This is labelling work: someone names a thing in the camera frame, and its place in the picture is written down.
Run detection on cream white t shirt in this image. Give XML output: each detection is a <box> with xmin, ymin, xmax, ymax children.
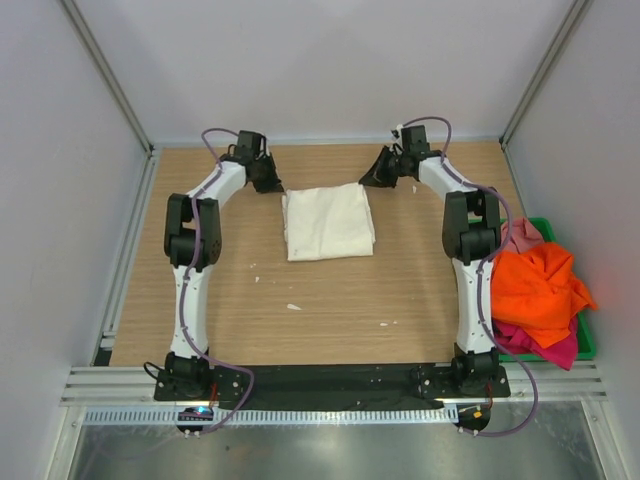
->
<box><xmin>281</xmin><ymin>183</ymin><xmax>376</xmax><ymax>262</ymax></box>

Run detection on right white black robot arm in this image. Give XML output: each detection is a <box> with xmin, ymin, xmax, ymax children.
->
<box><xmin>359</xmin><ymin>124</ymin><xmax>502</xmax><ymax>396</ymax></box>

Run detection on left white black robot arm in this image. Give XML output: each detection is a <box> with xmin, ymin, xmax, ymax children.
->
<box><xmin>154</xmin><ymin>127</ymin><xmax>283</xmax><ymax>401</ymax></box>

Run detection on white scrap near left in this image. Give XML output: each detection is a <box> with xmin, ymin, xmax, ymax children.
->
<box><xmin>250</xmin><ymin>263</ymin><xmax>260</xmax><ymax>283</ymax></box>

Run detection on pink t shirt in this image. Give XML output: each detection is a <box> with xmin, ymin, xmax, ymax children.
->
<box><xmin>501</xmin><ymin>217</ymin><xmax>545</xmax><ymax>254</ymax></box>

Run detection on orange t shirt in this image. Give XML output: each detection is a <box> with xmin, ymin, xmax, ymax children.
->
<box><xmin>491</xmin><ymin>242</ymin><xmax>598</xmax><ymax>348</ymax></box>

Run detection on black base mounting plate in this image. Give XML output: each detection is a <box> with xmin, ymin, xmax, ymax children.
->
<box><xmin>153</xmin><ymin>363</ymin><xmax>511</xmax><ymax>404</ymax></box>

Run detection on magenta t shirt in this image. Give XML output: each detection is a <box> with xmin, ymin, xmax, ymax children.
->
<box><xmin>493</xmin><ymin>317</ymin><xmax>579</xmax><ymax>371</ymax></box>

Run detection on green plastic bin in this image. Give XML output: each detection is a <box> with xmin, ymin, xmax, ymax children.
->
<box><xmin>491</xmin><ymin>218</ymin><xmax>597</xmax><ymax>370</ymax></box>

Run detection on white slotted cable duct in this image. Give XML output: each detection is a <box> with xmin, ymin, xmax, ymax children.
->
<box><xmin>83</xmin><ymin>405</ymin><xmax>458</xmax><ymax>427</ymax></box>

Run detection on right aluminium corner post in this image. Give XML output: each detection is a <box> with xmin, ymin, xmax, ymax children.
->
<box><xmin>499</xmin><ymin>0</ymin><xmax>593</xmax><ymax>151</ymax></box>

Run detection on aluminium corner post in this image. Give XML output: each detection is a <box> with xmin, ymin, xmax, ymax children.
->
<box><xmin>499</xmin><ymin>0</ymin><xmax>593</xmax><ymax>151</ymax></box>
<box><xmin>58</xmin><ymin>0</ymin><xmax>154</xmax><ymax>157</ymax></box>

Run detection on left aluminium corner post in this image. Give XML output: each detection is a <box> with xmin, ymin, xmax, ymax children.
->
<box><xmin>58</xmin><ymin>0</ymin><xmax>154</xmax><ymax>157</ymax></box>

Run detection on aluminium front frame rail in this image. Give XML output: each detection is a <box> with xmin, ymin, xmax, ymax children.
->
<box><xmin>60</xmin><ymin>361</ymin><xmax>608</xmax><ymax>406</ymax></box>

